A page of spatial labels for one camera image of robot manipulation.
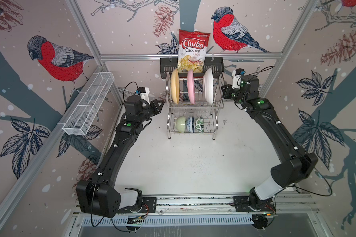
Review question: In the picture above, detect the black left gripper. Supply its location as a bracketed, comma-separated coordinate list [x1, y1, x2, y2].
[137, 99, 165, 123]

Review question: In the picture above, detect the white patterned plate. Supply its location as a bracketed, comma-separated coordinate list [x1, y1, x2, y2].
[203, 68, 214, 105]

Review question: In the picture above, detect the yellow plate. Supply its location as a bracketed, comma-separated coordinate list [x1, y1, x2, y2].
[171, 69, 180, 104]

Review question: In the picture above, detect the pink plate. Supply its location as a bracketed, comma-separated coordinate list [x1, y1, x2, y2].
[187, 69, 195, 104]

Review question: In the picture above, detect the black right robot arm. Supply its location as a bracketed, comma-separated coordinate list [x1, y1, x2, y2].
[221, 75, 318, 211]

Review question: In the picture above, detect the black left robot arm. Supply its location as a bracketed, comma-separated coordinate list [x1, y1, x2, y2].
[76, 95, 165, 218]

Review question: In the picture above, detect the silver two-tier dish rack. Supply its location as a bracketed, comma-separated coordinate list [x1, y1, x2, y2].
[165, 71, 225, 140]

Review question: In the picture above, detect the light green bowl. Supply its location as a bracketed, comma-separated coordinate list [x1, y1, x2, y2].
[175, 116, 186, 133]

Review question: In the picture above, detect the blue white patterned bowl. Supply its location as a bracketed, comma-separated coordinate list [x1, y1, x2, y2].
[186, 116, 195, 133]

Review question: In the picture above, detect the green leaf patterned bowl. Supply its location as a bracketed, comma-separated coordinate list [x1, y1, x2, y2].
[194, 116, 204, 133]

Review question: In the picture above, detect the red Chuba chips bag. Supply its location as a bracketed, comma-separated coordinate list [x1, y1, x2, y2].
[178, 30, 210, 63]

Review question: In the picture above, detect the black wall shelf basket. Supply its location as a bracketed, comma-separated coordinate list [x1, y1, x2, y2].
[160, 57, 224, 80]

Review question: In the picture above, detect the horizontal aluminium frame bar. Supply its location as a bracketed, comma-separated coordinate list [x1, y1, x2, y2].
[99, 52, 284, 62]

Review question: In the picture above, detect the white wire mesh basket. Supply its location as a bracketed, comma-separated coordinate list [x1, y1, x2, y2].
[62, 72, 114, 136]

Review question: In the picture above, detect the aluminium frame corner post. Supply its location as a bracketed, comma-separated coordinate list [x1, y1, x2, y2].
[64, 0, 125, 104]

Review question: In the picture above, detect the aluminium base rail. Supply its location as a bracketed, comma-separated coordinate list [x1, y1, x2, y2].
[71, 189, 318, 229]

